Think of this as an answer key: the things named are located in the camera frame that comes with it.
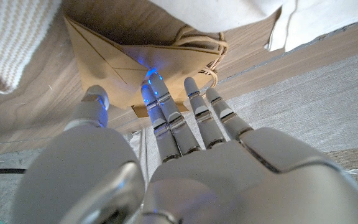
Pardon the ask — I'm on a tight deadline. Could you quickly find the long ribbed beige cloth strip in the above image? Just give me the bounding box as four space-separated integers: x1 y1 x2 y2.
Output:
0 0 62 94

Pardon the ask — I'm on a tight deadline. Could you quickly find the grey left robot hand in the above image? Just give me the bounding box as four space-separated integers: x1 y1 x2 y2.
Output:
11 71 358 224

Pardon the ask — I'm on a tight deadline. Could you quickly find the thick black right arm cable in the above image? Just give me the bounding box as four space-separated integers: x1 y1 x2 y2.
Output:
0 168 27 177

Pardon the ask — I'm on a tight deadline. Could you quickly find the brown paper bag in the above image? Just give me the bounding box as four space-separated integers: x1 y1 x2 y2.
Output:
63 15 229 119

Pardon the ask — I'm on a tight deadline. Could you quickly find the beige striped backdrop curtain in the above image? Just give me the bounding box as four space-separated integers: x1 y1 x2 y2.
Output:
129 48 358 224

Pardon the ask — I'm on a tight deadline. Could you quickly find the cream cloth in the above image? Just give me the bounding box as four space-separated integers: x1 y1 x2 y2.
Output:
149 0 358 53

